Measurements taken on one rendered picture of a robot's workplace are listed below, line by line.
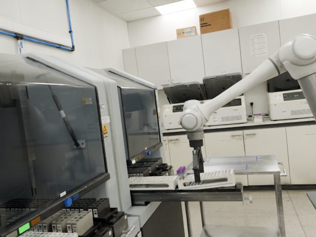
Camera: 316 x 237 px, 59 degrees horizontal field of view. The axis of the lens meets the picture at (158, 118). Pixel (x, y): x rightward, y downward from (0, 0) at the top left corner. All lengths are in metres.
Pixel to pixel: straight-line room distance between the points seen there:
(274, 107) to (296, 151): 0.60
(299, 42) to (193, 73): 2.95
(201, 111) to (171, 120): 2.63
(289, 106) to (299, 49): 2.56
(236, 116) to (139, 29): 2.18
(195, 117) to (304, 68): 0.49
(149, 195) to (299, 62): 0.99
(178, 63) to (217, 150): 1.39
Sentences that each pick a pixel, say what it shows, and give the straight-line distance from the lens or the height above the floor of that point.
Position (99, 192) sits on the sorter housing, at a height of 0.90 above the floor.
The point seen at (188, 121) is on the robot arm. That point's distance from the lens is 1.26.
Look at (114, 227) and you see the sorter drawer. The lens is 1.26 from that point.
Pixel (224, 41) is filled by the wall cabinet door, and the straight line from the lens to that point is 4.13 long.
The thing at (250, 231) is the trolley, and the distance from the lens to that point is 2.31.
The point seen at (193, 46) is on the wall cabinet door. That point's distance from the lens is 4.17.
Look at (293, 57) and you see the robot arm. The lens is 1.29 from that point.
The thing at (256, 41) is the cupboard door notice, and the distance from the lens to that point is 4.11.
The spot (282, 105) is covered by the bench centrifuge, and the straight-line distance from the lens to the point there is 3.80.
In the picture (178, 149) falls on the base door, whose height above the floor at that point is 0.62.
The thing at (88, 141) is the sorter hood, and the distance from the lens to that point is 1.21.
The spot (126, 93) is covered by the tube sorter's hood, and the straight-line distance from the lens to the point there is 1.61.
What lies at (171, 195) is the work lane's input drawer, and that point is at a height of 0.79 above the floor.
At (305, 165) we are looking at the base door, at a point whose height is 0.32.
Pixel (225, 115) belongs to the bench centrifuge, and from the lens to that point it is 3.79.
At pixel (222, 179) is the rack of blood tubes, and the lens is 1.59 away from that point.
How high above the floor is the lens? 1.29
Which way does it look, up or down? 3 degrees down
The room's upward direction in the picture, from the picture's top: 7 degrees counter-clockwise
